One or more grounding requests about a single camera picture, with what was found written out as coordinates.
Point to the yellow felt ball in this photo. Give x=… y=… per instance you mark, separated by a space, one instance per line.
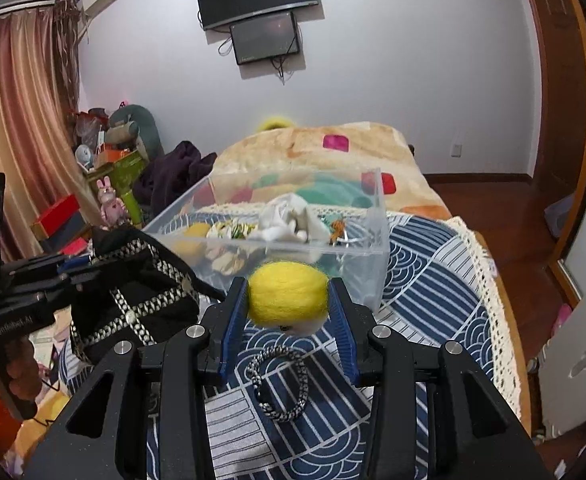
x=285 y=295

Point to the small orange green toy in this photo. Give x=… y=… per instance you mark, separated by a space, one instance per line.
x=337 y=230

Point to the white cloth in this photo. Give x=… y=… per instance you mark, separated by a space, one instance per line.
x=288 y=217

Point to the small black monitor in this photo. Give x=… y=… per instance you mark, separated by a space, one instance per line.
x=265 y=37

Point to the grey bag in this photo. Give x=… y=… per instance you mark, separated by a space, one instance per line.
x=560 y=217

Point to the clear plastic storage box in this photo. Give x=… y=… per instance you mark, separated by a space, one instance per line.
x=293 y=195

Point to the white wall socket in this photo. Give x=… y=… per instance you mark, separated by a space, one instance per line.
x=456 y=150

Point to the pink striped curtain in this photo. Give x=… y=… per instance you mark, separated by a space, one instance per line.
x=18 y=125

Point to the white door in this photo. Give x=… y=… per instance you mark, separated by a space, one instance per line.
x=585 y=340

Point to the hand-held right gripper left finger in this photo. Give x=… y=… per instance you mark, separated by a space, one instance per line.
x=237 y=312

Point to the pink rabbit toy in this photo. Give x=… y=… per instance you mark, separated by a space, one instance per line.
x=110 y=205

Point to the black pouch with checked trim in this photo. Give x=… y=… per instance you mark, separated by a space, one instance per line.
x=143 y=285

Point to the red box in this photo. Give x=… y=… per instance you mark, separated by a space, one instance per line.
x=58 y=217

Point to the yellow plush toy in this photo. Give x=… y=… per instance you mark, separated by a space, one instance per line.
x=193 y=240

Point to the grey plush pillow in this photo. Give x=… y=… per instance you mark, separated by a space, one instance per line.
x=140 y=125

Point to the beige plush blanket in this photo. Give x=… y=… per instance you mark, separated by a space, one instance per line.
x=303 y=147

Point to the brown sheer curtain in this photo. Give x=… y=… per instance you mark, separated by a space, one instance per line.
x=68 y=50

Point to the yellow fluffy toy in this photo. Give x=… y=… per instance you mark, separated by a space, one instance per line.
x=274 y=123

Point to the black white braided loop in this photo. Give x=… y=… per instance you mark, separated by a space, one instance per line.
x=300 y=390

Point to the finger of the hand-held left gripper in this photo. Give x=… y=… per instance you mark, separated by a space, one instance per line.
x=70 y=263
x=68 y=284

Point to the clear wrapped gift bundle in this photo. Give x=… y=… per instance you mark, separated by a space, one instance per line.
x=90 y=130

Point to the blue wave-patterned blanket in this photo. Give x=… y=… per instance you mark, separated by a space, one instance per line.
x=433 y=290

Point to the green cardboard box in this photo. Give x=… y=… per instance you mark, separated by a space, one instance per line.
x=123 y=170

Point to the person's left hand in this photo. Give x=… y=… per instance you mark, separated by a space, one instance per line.
x=22 y=375

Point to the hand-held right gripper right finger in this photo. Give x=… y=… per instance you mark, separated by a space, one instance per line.
x=344 y=332

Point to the dark purple cloth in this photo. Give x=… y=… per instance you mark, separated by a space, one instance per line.
x=173 y=175

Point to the green striped white sock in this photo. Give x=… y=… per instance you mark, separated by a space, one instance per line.
x=228 y=230

